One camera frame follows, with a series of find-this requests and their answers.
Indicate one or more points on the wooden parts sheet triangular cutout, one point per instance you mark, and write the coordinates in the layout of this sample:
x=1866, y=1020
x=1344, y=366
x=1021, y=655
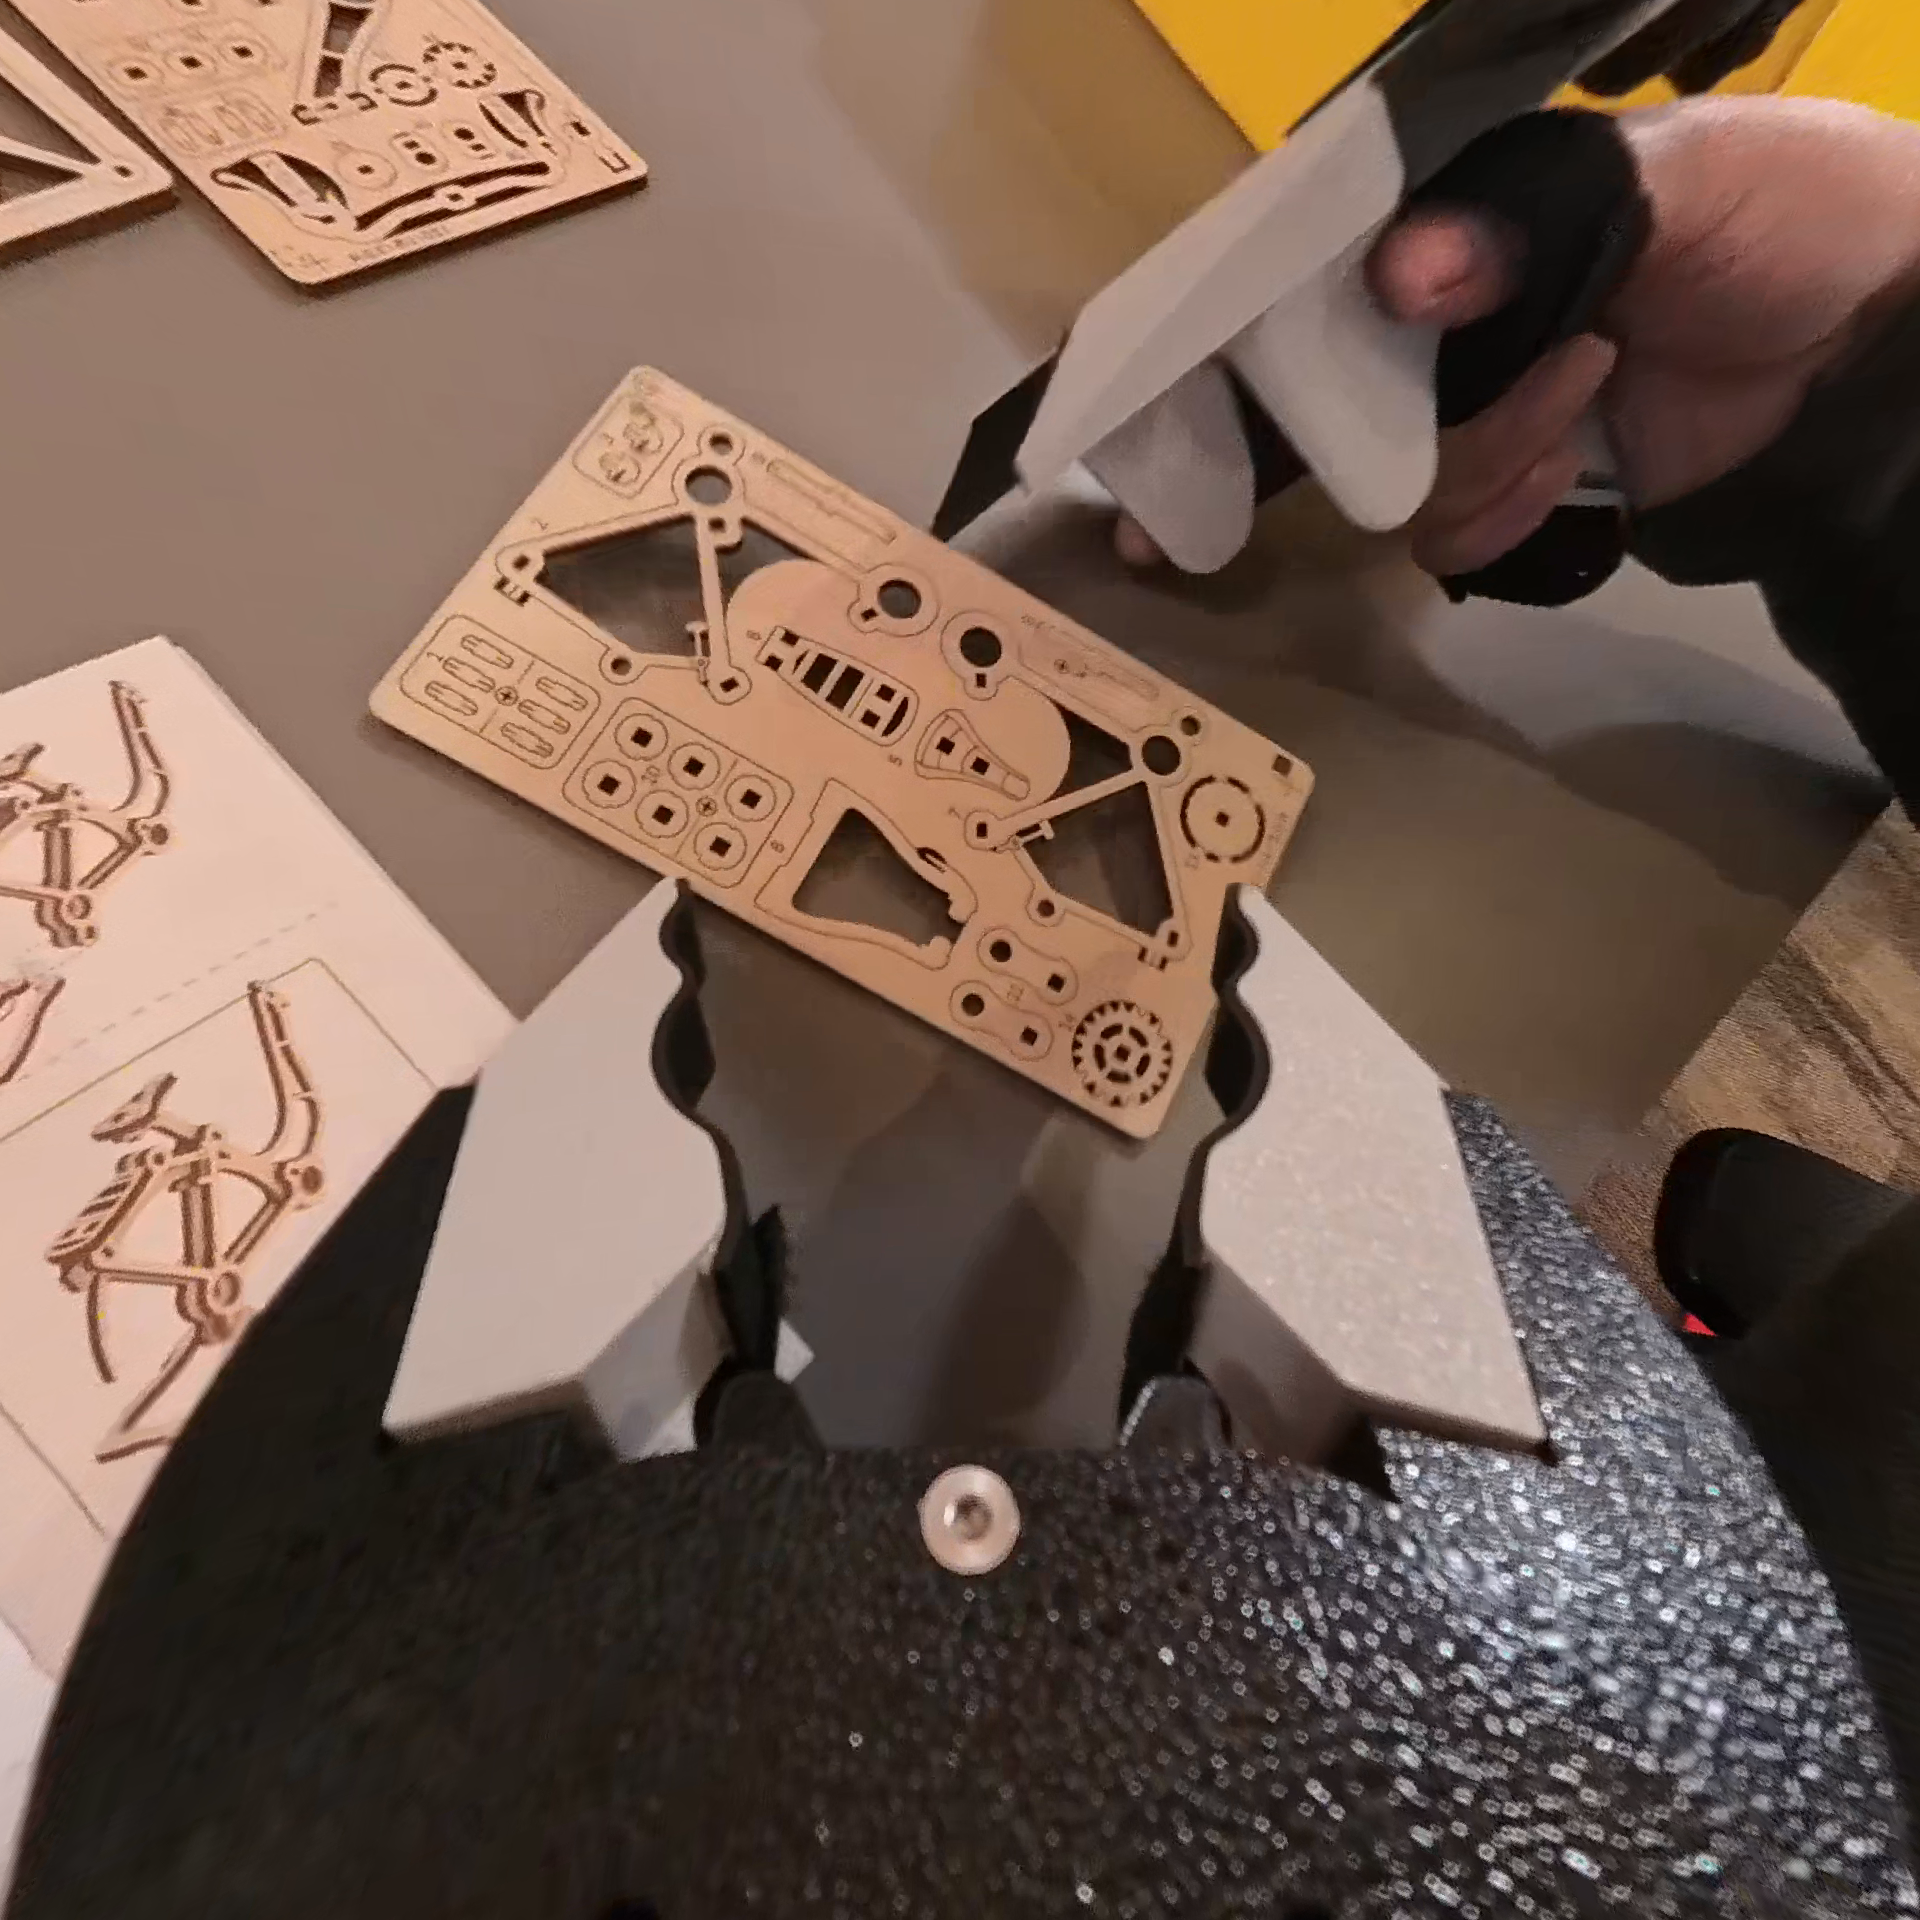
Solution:
x=60, y=166

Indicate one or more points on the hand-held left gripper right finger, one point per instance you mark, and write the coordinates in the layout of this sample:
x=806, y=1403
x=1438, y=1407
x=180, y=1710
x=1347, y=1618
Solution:
x=1349, y=1200

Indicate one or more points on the person's right forearm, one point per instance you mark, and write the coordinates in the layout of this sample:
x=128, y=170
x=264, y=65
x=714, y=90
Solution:
x=1828, y=570

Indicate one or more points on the yellow plastic bin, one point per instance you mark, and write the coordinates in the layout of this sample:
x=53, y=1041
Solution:
x=1260, y=44

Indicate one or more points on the person's right hand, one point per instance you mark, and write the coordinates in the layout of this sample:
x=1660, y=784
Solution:
x=1755, y=254

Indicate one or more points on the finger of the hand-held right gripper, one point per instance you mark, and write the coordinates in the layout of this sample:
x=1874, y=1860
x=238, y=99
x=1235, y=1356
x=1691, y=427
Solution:
x=1200, y=299

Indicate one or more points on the wooden parts sheet with gears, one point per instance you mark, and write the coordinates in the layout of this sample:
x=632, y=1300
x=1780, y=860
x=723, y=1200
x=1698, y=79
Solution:
x=284, y=135

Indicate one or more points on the paper instruction sheet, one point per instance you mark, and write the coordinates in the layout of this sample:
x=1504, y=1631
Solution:
x=300, y=930

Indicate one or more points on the wooden model parts sheet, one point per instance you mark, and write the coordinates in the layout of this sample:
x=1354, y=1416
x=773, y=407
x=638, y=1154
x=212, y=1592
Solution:
x=838, y=840

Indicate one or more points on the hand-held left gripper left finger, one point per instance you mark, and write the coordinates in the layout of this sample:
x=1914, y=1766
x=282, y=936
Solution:
x=555, y=1200

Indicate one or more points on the dark rounded object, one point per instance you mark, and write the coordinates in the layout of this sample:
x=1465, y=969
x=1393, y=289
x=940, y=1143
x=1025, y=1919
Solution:
x=1786, y=1214

